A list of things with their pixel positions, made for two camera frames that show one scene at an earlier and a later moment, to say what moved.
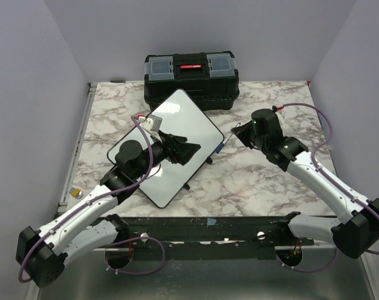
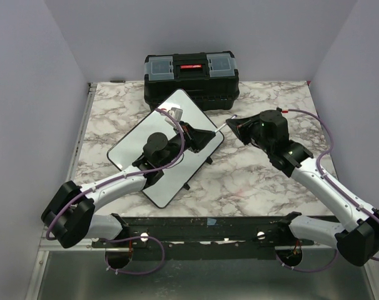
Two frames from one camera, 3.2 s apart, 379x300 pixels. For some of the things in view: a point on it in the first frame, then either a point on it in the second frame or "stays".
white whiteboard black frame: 168,179 stays
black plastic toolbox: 209,80 stays
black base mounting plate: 205,237 stays
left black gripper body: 174,155 → 189,139
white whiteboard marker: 222,144 → 225,124
